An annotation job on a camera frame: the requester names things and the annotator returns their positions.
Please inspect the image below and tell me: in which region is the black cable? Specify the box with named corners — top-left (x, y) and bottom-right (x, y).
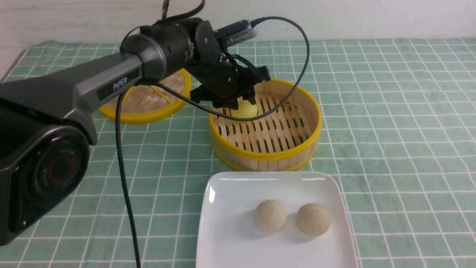
top-left (115, 0), bottom-right (311, 268)

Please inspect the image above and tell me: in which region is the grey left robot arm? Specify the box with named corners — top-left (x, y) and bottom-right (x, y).
top-left (1, 17), bottom-right (270, 246)

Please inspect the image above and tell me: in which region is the yellow steamed bun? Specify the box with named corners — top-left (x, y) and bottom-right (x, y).
top-left (231, 100), bottom-right (258, 119)

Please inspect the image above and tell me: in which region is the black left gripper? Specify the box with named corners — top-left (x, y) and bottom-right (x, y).
top-left (189, 55), bottom-right (271, 110)

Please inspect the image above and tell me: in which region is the white steamed bun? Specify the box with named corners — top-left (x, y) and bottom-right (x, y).
top-left (296, 203), bottom-right (331, 236)
top-left (255, 200), bottom-right (287, 233)

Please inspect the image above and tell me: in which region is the yellow-rimmed bamboo steamer basket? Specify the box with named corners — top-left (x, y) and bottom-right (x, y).
top-left (209, 87), bottom-right (323, 171)

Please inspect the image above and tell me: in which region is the yellow-rimmed bamboo steamer lid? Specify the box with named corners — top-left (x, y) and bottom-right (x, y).
top-left (120, 69), bottom-right (192, 124)

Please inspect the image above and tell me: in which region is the white square plate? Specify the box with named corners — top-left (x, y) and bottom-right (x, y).
top-left (195, 171), bottom-right (358, 268)

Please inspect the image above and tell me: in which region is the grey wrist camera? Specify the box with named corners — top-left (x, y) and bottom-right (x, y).
top-left (215, 20), bottom-right (258, 48)

